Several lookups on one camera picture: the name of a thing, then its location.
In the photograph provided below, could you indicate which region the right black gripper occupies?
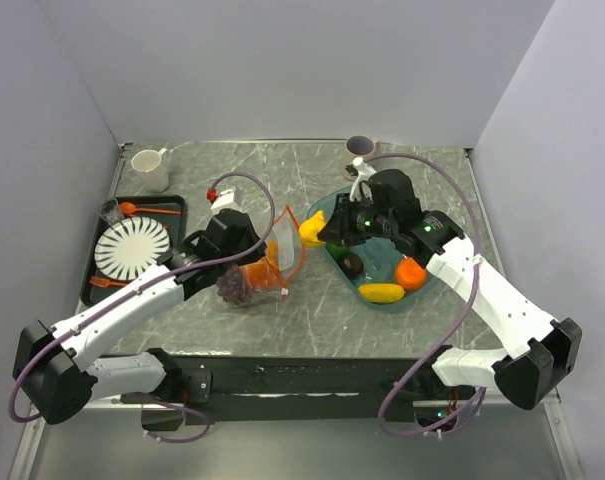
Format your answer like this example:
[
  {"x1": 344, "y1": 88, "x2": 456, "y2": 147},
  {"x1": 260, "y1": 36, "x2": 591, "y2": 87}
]
[{"x1": 318, "y1": 192, "x2": 396, "y2": 247}]

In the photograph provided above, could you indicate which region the yellow lemon piece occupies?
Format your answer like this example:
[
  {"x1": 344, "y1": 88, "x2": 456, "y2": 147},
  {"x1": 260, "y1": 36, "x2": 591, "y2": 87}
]
[{"x1": 298, "y1": 210, "x2": 326, "y2": 248}]

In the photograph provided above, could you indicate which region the small orange pumpkin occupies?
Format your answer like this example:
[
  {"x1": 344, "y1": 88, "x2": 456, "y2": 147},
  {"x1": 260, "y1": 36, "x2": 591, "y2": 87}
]
[{"x1": 243, "y1": 261, "x2": 278, "y2": 291}]

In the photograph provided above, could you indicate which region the purple grape bunch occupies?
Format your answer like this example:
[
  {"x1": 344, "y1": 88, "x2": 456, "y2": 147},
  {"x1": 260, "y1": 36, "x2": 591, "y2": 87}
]
[{"x1": 216, "y1": 265, "x2": 254, "y2": 307}]

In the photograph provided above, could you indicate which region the clear zip top bag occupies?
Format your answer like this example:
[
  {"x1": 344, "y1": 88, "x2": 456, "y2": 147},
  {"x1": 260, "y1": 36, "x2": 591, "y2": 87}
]
[{"x1": 216, "y1": 205, "x2": 306, "y2": 307}]

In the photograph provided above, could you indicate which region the orange tangerine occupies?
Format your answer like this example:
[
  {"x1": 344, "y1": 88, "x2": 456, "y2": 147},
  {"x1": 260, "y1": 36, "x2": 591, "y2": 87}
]
[{"x1": 395, "y1": 258, "x2": 428, "y2": 292}]

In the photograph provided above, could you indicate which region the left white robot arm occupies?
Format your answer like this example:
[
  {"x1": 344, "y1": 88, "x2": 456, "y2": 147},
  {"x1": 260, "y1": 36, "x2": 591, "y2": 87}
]
[{"x1": 13, "y1": 209, "x2": 267, "y2": 425}]

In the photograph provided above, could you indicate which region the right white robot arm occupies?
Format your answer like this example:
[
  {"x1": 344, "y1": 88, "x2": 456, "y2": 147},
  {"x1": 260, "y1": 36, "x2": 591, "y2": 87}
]
[{"x1": 308, "y1": 169, "x2": 582, "y2": 410}]

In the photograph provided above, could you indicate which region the teal plastic food container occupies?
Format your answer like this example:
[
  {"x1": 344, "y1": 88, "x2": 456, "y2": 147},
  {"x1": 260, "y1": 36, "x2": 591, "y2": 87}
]
[{"x1": 306, "y1": 185, "x2": 439, "y2": 315}]

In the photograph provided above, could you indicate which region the green lime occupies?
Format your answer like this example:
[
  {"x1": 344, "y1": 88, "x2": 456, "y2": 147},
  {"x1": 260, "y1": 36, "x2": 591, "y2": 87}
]
[{"x1": 325, "y1": 244, "x2": 350, "y2": 261}]

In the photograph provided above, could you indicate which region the dark avocado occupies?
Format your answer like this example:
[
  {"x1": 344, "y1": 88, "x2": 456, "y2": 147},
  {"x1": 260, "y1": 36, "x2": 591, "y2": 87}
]
[{"x1": 338, "y1": 252, "x2": 364, "y2": 279}]

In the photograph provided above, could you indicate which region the beige mug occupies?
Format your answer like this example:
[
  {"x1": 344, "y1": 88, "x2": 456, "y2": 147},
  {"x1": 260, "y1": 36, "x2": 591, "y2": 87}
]
[{"x1": 341, "y1": 135, "x2": 380, "y2": 182}]

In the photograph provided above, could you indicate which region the white cup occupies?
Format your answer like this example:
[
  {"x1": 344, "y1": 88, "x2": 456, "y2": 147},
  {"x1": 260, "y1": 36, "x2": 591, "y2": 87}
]
[{"x1": 131, "y1": 148, "x2": 169, "y2": 193}]

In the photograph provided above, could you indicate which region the orange plastic spoon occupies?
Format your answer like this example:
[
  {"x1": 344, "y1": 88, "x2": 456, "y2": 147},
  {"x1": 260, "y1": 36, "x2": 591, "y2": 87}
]
[{"x1": 119, "y1": 202, "x2": 181, "y2": 216}]

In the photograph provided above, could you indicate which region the white striped plate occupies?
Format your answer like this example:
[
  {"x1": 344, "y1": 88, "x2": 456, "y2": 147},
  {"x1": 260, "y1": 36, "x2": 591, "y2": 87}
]
[{"x1": 94, "y1": 217, "x2": 171, "y2": 282}]

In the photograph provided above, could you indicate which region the clear small glass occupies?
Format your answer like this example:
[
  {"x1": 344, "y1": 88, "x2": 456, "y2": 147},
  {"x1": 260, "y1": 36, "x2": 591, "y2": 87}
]
[{"x1": 100, "y1": 198, "x2": 125, "y2": 226}]

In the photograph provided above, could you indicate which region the orange plastic fork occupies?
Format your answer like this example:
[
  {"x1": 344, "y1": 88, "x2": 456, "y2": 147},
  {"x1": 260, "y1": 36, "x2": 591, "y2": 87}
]
[{"x1": 89, "y1": 276, "x2": 127, "y2": 288}]

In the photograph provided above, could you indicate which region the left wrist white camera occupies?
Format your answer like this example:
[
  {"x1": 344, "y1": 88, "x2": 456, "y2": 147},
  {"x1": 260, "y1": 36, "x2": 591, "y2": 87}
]
[{"x1": 206, "y1": 187, "x2": 243, "y2": 215}]

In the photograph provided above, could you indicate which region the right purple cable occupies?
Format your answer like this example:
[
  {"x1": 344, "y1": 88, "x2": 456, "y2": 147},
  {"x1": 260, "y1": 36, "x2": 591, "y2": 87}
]
[{"x1": 366, "y1": 152, "x2": 488, "y2": 437}]

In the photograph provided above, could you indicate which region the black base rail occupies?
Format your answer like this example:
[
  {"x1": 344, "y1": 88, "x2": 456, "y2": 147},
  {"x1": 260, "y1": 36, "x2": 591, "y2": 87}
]
[{"x1": 116, "y1": 347, "x2": 478, "y2": 426}]

